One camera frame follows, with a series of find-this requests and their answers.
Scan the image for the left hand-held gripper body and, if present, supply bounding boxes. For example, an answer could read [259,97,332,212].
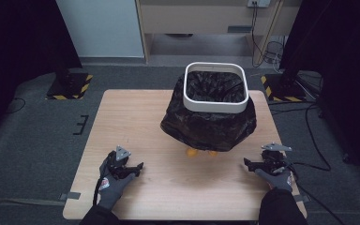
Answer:
[107,144,132,180]

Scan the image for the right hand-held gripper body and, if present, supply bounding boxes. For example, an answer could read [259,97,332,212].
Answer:
[260,142,293,175]

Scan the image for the white trash bin with face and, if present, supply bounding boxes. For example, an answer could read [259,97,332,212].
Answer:
[186,147,219,158]

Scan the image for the black garbage bag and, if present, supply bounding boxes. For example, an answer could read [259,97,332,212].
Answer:
[159,70,258,153]

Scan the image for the white bin rim ring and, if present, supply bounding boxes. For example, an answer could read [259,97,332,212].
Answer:
[182,61,250,114]

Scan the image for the person's right hand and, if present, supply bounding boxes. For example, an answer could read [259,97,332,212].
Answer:
[254,168,293,192]

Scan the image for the person's left hand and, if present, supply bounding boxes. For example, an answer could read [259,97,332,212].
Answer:
[97,151,137,209]

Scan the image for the black floor tape mark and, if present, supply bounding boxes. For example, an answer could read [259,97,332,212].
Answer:
[72,114,90,136]

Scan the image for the black stand base yellow stripes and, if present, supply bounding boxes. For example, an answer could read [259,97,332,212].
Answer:
[46,72,94,101]
[260,73,308,103]

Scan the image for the grey floor strip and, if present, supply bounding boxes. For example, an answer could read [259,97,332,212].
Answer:
[0,196,67,207]

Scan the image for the white partition panel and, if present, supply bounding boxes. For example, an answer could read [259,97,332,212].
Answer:
[55,0,145,59]

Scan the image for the black curtain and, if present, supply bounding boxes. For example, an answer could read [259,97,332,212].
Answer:
[279,0,360,182]
[0,0,83,144]

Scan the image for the wooden cabinet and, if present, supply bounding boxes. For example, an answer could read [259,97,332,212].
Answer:
[135,0,303,65]

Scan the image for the right hand-held gripper cable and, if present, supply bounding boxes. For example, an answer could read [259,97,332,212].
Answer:
[289,168,338,225]

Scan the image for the thin black floor cable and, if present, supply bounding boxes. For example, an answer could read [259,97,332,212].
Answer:
[5,97,26,115]

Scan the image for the black socket cables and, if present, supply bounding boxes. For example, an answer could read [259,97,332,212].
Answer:
[250,2,286,68]

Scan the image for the white wall socket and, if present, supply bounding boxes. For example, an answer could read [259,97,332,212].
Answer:
[247,0,271,8]

